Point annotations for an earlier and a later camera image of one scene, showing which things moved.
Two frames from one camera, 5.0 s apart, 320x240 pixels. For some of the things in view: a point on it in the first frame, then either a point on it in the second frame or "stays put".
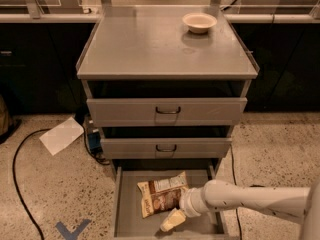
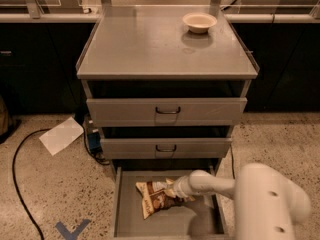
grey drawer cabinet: [166, 84] stays put
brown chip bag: [161, 195] stays put
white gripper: [188, 201] to [177, 188]
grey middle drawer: [165, 148] stays put
